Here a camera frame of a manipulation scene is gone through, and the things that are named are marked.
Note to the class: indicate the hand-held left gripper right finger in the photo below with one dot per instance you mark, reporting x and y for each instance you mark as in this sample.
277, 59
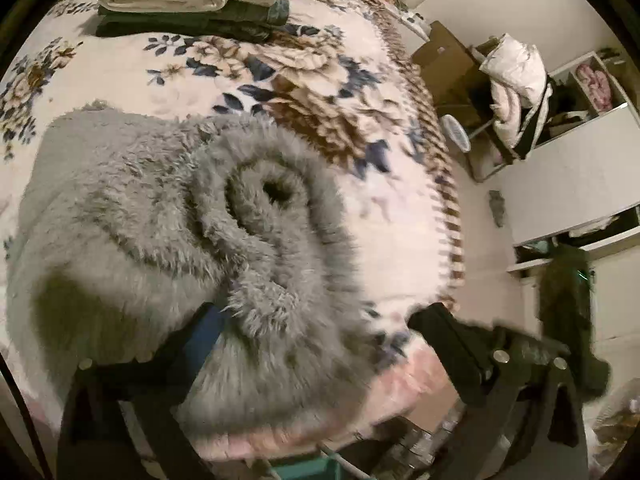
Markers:
440, 340

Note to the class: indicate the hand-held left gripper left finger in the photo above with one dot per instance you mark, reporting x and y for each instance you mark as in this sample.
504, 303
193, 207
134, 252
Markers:
207, 332

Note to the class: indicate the grey fleece pants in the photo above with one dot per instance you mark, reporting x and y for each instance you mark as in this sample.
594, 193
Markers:
150, 210

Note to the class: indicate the folded dark green pants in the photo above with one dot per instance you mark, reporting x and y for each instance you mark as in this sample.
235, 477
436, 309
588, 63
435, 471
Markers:
200, 22

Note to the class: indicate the dark green hanging garment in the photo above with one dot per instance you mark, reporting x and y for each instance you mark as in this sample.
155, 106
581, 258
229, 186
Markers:
570, 310

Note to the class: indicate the grey shoes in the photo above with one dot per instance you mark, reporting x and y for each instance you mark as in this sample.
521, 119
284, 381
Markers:
497, 207

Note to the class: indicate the teal storage rack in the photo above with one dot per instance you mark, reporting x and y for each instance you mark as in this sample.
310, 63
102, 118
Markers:
300, 470

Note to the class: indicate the black metal chair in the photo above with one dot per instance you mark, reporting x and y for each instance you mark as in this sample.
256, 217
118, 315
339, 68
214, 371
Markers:
480, 170

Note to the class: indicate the white wardrobe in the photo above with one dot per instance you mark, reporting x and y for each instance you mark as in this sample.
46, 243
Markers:
565, 185

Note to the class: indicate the white trash basket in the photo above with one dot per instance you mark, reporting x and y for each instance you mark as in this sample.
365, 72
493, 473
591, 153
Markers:
457, 132

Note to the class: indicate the brown checked sheet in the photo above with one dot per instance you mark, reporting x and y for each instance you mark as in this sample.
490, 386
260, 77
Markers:
430, 110

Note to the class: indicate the black jacket with white stripe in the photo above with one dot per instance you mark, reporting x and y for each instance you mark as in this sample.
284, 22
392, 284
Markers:
535, 130

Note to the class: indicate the pink coat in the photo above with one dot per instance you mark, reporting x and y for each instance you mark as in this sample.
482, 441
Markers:
505, 115

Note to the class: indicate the dark clothes in wardrobe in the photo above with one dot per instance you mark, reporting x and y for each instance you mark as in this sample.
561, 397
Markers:
565, 110

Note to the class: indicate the floral blanket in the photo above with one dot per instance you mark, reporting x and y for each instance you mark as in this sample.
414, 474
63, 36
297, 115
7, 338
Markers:
325, 85

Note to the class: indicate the cardboard box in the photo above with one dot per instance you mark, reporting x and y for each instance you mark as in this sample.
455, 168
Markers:
445, 60

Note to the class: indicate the white puffer jacket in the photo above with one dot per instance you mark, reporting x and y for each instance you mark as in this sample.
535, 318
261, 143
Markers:
515, 65

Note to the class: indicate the pink bedding in wardrobe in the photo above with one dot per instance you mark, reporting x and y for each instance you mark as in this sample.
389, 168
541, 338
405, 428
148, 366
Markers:
595, 85

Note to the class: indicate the white nightstand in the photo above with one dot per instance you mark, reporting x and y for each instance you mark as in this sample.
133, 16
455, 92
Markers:
412, 22

